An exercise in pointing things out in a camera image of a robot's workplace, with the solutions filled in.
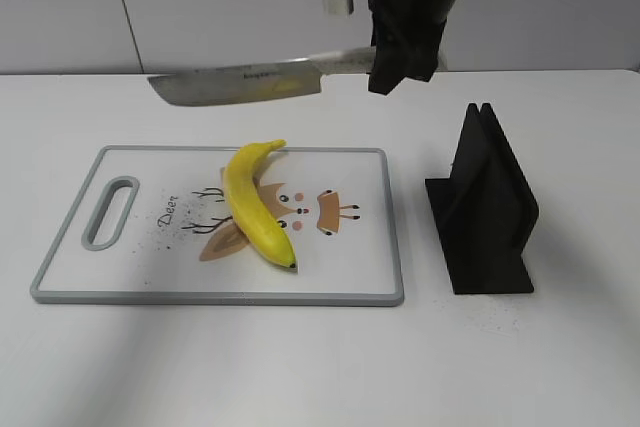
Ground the white grey-rimmed cutting board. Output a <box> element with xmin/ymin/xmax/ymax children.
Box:
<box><xmin>30</xmin><ymin>145</ymin><xmax>404</xmax><ymax>307</ymax></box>

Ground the kitchen knife white handle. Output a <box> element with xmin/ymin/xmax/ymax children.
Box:
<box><xmin>148</xmin><ymin>46</ymin><xmax>376</xmax><ymax>107</ymax></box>

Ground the yellow plastic banana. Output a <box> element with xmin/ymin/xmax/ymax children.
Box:
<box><xmin>222</xmin><ymin>139</ymin><xmax>298</xmax><ymax>272</ymax></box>

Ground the black knife stand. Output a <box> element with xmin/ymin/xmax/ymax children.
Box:
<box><xmin>425</xmin><ymin>103</ymin><xmax>539</xmax><ymax>295</ymax></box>

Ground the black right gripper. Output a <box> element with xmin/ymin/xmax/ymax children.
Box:
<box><xmin>368</xmin><ymin>0</ymin><xmax>456</xmax><ymax>95</ymax></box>

